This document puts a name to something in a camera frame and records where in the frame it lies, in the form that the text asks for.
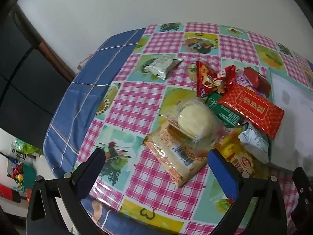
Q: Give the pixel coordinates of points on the green shiny plastic object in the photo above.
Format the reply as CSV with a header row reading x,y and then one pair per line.
x,y
24,148

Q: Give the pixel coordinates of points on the small red candy packet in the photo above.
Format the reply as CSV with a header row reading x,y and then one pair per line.
x,y
226,74

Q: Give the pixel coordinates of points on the round rice cracker packet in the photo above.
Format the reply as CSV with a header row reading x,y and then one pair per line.
x,y
192,72

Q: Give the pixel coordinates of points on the pink checked plastic tablecloth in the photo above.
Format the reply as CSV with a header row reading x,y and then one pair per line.
x,y
146,102

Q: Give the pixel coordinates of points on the red cartoon snack packet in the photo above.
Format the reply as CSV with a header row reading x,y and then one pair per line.
x,y
206,83

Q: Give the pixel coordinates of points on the silver snack packet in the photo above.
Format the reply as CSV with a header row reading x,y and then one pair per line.
x,y
161,66

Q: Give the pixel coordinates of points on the purple snack packet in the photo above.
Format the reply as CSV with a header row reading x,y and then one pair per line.
x,y
240,80

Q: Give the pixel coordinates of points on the red gold-print cake packet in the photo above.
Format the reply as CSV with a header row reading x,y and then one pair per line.
x,y
251,107

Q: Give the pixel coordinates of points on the green snack packet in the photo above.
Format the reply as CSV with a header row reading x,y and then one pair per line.
x,y
223,112

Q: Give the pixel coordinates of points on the red yellow toy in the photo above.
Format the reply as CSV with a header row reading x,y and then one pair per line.
x,y
17,173

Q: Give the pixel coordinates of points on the white round pastry packet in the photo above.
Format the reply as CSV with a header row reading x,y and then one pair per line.
x,y
195,122

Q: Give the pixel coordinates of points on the brown wooden frame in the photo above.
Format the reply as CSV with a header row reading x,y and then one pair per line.
x,y
49,51

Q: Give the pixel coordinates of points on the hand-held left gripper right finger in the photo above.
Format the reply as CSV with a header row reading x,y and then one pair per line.
x,y
222,173

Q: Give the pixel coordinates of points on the white box with teal rim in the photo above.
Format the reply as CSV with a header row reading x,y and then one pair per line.
x,y
291,127

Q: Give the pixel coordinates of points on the white grey snack packet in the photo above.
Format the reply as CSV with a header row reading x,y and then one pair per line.
x,y
255,142

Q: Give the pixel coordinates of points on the brown snack packet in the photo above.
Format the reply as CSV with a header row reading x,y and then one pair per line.
x,y
256,80

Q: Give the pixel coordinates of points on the yellow snack packet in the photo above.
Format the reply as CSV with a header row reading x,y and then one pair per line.
x,y
234,156

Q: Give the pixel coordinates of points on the blue checked cloth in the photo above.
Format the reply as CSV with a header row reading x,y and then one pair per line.
x,y
85,90

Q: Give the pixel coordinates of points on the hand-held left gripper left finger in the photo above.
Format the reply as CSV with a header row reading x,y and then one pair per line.
x,y
83,184

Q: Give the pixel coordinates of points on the dark cabinet door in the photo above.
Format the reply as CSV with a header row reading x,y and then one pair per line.
x,y
24,90

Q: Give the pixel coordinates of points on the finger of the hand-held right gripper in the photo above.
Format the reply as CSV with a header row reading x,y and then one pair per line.
x,y
304,191

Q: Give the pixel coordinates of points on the orange white cracker packet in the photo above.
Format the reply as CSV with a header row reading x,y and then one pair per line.
x,y
171,156

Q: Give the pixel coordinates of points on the green board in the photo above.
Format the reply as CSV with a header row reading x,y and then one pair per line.
x,y
28,183

